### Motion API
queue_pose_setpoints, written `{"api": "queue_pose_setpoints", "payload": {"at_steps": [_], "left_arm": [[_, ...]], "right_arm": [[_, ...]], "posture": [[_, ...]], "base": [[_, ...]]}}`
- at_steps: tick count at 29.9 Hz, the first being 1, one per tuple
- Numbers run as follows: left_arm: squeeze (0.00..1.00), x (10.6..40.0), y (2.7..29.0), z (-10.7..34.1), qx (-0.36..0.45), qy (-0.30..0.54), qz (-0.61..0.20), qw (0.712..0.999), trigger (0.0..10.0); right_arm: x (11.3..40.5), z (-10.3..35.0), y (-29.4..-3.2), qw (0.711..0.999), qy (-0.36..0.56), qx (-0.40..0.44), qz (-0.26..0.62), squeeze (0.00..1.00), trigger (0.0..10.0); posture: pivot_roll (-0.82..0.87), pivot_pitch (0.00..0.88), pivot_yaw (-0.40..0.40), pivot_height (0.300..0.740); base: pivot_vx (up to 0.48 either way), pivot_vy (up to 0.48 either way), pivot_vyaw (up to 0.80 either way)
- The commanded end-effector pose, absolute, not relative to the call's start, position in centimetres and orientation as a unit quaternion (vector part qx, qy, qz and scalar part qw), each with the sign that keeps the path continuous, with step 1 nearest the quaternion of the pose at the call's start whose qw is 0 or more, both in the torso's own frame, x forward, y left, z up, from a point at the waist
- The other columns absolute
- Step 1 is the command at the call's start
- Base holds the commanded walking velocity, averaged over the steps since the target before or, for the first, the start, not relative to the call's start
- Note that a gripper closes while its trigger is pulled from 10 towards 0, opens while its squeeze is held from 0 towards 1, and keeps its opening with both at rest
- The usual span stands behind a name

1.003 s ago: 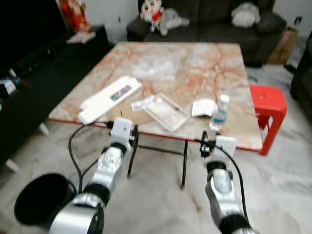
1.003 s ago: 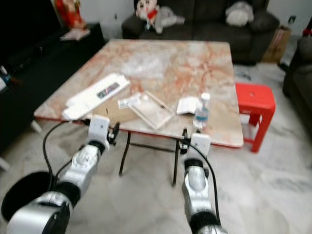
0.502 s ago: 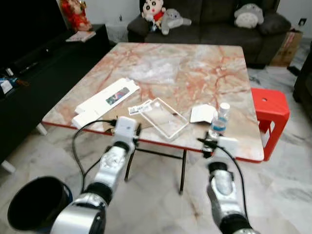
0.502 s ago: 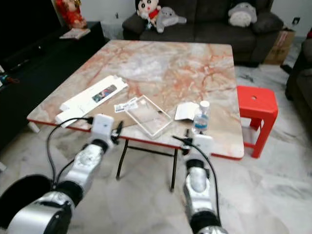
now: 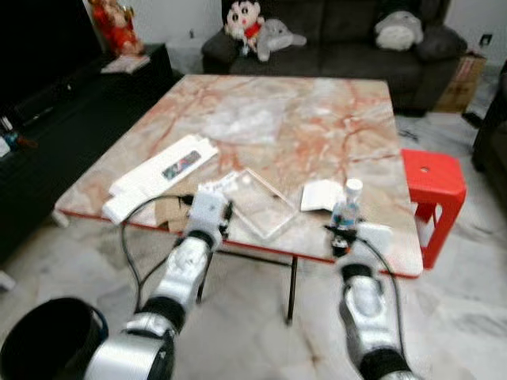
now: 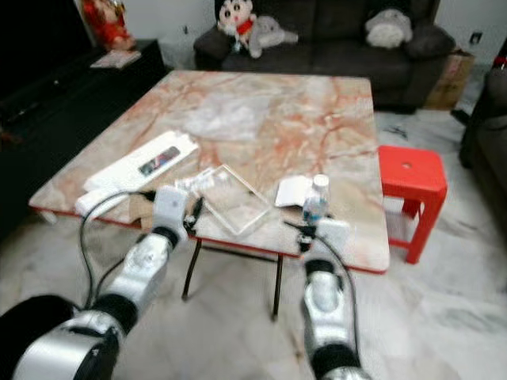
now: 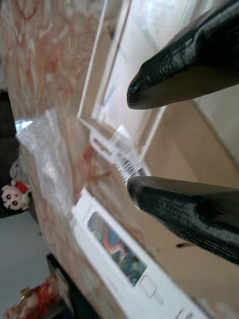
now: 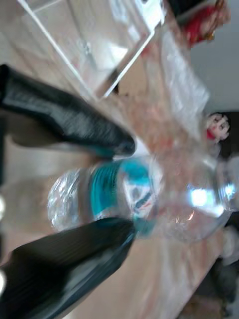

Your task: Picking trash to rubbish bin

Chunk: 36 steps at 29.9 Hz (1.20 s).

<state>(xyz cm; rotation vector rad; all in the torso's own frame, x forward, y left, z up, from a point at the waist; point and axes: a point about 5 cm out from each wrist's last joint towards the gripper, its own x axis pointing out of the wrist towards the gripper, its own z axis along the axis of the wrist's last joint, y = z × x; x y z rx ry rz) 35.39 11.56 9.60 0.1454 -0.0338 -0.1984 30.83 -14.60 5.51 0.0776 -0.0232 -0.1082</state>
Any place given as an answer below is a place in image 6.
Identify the black television screen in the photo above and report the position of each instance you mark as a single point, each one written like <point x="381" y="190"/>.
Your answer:
<point x="40" y="32"/>

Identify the red festive figurine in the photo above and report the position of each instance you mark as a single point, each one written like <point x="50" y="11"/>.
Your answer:
<point x="111" y="25"/>

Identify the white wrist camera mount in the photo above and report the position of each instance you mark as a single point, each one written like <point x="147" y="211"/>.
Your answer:
<point x="170" y="207"/>
<point x="334" y="234"/>

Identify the small grey plush toy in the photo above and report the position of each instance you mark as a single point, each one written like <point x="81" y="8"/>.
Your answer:
<point x="271" y="34"/>

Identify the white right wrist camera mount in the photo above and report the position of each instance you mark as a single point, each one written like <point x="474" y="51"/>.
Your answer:
<point x="334" y="234"/>

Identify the cartoon boy plush doll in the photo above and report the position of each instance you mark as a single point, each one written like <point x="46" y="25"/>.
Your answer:
<point x="236" y="20"/>

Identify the black television cabinet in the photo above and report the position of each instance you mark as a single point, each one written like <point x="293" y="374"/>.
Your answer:
<point x="63" y="119"/>

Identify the brown cardboard box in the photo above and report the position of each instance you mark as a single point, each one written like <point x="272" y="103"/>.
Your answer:
<point x="450" y="81"/>

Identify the red plastic stool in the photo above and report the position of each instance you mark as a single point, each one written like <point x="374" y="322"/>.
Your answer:
<point x="412" y="178"/>

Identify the large grey plush toy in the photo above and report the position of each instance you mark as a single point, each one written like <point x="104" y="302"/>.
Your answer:
<point x="388" y="28"/>

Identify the small clear plastic bottle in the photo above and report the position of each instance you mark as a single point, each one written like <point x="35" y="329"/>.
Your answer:
<point x="317" y="199"/>

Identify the dark grey sofa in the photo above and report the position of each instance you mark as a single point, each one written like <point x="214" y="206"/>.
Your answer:
<point x="333" y="63"/>

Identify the black wall socket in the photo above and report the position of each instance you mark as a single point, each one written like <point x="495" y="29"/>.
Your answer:
<point x="476" y="37"/>

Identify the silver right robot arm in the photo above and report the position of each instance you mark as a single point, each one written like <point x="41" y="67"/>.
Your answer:
<point x="329" y="305"/>

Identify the red marble pattern table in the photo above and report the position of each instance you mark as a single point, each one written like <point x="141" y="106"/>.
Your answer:
<point x="269" y="111"/>

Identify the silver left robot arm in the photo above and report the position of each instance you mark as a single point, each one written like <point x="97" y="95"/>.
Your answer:
<point x="139" y="273"/>

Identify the pink flat booklet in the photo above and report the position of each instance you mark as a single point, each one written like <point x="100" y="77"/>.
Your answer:
<point x="116" y="58"/>

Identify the clear plastic tray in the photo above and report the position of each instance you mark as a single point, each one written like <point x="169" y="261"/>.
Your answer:
<point x="238" y="199"/>

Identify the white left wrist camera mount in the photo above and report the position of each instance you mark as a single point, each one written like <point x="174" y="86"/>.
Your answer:
<point x="170" y="207"/>

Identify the long white product box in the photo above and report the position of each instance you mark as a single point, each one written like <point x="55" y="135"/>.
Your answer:
<point x="146" y="166"/>

